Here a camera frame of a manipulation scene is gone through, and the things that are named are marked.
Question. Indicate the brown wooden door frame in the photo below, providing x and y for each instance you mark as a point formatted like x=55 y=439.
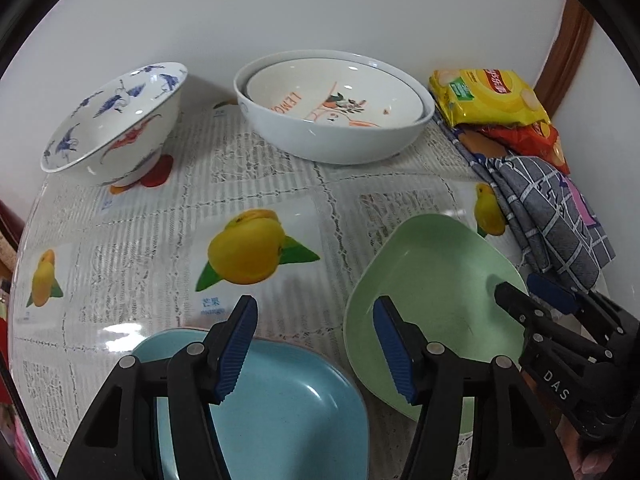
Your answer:
x=565 y=60

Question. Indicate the grey checked cloth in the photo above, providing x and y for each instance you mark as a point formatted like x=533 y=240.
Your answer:
x=550 y=210

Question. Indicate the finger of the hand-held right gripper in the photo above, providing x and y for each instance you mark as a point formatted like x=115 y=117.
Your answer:
x=552 y=292
x=517 y=305

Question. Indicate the pink paper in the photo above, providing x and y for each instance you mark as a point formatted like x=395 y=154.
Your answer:
x=582 y=205

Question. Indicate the person's right hand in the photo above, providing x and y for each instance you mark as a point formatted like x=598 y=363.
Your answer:
x=592 y=460

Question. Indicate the fruit print lace tablecloth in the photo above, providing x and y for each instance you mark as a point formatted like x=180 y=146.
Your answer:
x=200 y=200

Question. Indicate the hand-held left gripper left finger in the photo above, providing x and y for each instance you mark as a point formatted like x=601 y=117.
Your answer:
x=235 y=350

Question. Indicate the green plate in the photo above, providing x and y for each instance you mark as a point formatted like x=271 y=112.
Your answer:
x=440 y=270

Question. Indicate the blue crane pattern bowl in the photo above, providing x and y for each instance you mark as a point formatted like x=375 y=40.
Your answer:
x=100 y=120

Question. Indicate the light blue plate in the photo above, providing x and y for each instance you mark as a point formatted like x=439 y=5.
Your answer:
x=290 y=400

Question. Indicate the large white bowl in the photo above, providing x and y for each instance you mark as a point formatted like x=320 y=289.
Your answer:
x=325 y=145

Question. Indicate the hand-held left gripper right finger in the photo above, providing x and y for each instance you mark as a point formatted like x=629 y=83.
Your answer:
x=395 y=350

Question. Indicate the red chip bag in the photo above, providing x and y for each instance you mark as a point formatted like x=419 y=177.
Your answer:
x=535 y=140

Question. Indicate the yellow chip bag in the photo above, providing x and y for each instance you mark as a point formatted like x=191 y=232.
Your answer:
x=490 y=95

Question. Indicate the white bowl with orange print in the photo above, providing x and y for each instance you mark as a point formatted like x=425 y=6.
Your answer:
x=300 y=85

